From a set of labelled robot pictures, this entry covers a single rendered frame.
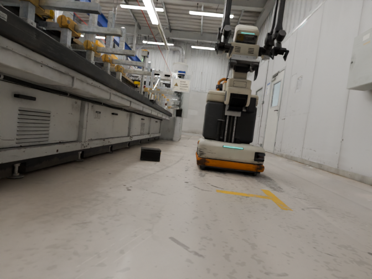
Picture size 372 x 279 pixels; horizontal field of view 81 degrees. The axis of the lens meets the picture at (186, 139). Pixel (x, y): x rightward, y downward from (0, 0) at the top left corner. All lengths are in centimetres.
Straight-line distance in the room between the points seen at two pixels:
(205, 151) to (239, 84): 71
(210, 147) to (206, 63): 1062
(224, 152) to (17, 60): 159
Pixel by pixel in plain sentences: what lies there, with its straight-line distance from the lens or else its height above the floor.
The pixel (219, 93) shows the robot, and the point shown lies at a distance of 237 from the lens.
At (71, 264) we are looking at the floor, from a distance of 70.
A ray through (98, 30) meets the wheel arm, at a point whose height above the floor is 82.
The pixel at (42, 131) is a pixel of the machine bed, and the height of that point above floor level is 25.
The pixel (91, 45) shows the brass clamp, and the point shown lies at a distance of 153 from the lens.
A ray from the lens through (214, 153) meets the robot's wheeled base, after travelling 202.
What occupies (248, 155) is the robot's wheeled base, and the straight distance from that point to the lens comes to 208.
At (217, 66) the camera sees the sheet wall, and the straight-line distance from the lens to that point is 1249.
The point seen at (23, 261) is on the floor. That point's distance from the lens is 74.
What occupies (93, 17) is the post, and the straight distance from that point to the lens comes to 161.
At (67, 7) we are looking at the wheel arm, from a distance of 112.
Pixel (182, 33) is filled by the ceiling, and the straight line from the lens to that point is 1170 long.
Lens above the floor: 38
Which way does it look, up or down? 3 degrees down
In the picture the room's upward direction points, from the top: 7 degrees clockwise
